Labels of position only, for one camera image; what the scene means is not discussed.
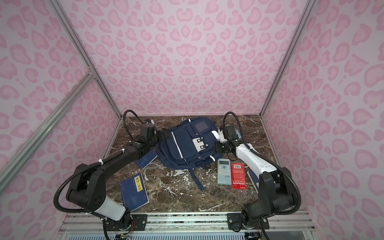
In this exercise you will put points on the navy blue student backpack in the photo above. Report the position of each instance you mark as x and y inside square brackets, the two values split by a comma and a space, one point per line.
[191, 145]

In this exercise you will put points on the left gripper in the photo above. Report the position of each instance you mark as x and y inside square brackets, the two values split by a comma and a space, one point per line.
[161, 137]

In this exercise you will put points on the light blue calculator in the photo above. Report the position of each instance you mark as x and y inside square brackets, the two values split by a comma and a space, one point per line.
[224, 172]

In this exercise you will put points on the light blue pencil pouch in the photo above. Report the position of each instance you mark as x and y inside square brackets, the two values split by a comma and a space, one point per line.
[238, 133]

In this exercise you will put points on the blue book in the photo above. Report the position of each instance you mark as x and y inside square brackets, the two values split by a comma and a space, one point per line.
[254, 179]
[133, 192]
[143, 162]

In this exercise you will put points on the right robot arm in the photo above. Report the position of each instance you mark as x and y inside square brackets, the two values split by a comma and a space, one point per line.
[278, 194]

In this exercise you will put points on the aluminium frame strut left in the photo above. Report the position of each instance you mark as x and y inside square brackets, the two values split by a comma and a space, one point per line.
[18, 161]

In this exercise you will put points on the aluminium frame post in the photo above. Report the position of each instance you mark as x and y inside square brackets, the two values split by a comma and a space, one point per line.
[308, 11]
[79, 46]

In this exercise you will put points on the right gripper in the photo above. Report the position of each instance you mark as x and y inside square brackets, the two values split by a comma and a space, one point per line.
[217, 147]

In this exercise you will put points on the aluminium frame post right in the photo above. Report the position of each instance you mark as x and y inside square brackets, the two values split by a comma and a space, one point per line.
[308, 11]

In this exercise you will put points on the aluminium frame post left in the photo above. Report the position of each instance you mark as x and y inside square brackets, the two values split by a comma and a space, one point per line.
[79, 46]

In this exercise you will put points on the red calculator package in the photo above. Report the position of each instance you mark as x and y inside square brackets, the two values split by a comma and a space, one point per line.
[238, 176]

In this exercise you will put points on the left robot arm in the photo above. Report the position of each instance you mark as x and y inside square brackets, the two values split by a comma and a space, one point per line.
[87, 186]

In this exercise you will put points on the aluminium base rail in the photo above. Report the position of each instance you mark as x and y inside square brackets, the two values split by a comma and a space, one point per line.
[217, 226]

